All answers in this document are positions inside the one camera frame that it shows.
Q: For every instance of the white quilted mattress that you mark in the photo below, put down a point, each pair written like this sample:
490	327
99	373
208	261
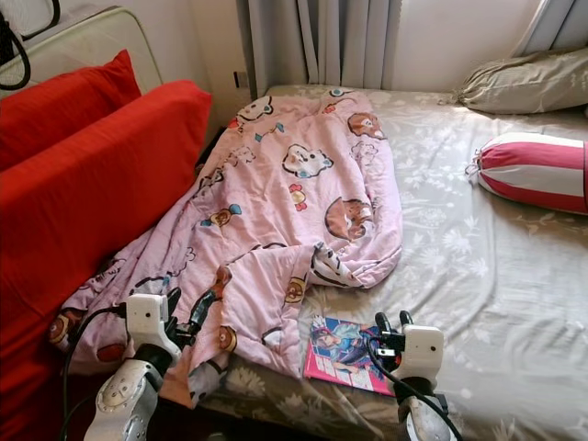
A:
101	37

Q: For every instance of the colourful comic book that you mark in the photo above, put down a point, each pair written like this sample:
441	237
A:
344	356

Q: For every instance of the pink cartoon print blanket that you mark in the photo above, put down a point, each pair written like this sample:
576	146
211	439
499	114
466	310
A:
276	202

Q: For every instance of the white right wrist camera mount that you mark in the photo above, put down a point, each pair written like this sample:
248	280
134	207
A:
423	354

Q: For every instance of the bed with grey floral sheet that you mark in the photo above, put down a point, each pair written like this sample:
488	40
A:
478	276

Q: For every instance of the grey floral pillow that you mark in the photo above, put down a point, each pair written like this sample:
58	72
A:
528	81

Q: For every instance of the wall socket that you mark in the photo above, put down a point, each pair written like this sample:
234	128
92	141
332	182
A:
241	80

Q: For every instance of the red foam cushion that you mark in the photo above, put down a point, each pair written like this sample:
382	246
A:
83	220
55	110

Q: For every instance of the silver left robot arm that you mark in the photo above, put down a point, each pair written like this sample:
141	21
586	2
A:
129	395

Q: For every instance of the red white blue shield bolster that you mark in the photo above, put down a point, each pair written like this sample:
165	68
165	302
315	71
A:
533	173

